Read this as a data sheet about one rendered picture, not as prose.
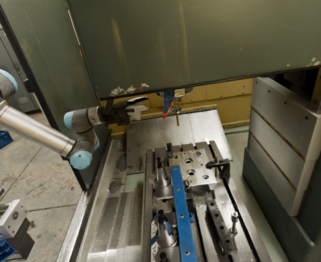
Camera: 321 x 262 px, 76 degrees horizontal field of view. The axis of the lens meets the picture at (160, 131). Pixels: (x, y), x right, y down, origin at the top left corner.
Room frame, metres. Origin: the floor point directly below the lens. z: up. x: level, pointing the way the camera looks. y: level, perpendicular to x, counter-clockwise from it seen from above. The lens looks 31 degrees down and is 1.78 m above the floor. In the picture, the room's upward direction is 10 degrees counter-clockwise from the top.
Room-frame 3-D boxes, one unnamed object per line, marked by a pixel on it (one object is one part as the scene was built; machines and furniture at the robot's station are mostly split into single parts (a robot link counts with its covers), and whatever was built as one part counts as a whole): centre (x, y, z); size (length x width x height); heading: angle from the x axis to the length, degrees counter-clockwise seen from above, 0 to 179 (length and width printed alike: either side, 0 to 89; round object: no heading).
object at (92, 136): (0.79, 0.33, 1.32); 0.11 x 0.08 x 0.11; 2
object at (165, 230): (0.35, 0.03, 1.26); 0.04 x 0.04 x 0.07
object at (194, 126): (1.45, -0.11, 0.75); 0.89 x 0.67 x 0.26; 87
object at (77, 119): (0.81, 0.33, 1.42); 0.11 x 0.08 x 0.09; 87
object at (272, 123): (0.76, -0.53, 1.16); 0.48 x 0.05 x 0.51; 177
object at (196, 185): (0.88, -0.13, 0.96); 0.29 x 0.23 x 0.05; 177
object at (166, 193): (0.51, 0.03, 1.21); 0.07 x 0.05 x 0.01; 87
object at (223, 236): (0.53, -0.18, 0.93); 0.26 x 0.05 x 0.06; 2
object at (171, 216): (0.40, 0.03, 1.21); 0.07 x 0.05 x 0.01; 87
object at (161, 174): (0.57, 0.02, 1.26); 0.04 x 0.04 x 0.07
